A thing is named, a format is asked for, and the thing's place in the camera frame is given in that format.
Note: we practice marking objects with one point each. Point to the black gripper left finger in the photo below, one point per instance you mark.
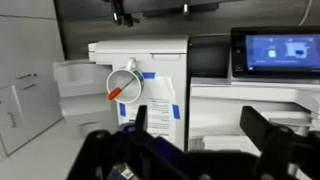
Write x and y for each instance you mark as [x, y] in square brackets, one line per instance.
[141, 118]

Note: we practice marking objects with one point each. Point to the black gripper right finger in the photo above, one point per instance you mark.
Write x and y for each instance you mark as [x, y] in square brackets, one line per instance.
[263, 131]

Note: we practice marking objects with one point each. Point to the pen with orange cap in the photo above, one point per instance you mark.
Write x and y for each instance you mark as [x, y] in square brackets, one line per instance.
[114, 93]

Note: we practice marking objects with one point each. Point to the white mug with green band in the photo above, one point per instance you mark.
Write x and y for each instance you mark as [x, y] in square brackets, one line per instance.
[133, 94]

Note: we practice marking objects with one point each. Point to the blue tape piece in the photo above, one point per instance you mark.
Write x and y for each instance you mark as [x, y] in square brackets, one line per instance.
[148, 75]
[122, 110]
[176, 111]

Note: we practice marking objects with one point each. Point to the white paper notice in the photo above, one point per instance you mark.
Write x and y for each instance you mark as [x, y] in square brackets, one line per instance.
[160, 110]

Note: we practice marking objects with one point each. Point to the large white office printer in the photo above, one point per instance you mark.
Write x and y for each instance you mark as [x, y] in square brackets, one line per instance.
[166, 46]

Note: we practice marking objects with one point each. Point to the printer touchscreen panel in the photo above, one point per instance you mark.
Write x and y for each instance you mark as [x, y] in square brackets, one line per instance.
[276, 50]

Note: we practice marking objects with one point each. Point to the grey drawer cabinet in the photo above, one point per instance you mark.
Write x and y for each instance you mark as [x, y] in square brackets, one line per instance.
[30, 40]

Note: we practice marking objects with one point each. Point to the black metal mount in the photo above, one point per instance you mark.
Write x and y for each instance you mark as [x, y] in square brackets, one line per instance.
[125, 16]

